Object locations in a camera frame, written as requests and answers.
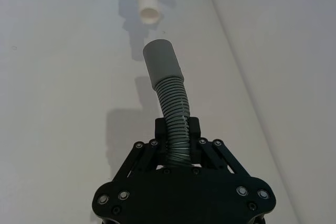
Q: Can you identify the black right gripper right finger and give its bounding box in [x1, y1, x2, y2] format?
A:
[188, 116, 250, 177]

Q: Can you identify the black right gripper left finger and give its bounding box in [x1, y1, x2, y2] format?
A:
[114, 118, 169, 180]

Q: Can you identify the grey corrugated hose with cuff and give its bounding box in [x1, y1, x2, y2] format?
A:
[142, 39, 194, 168]

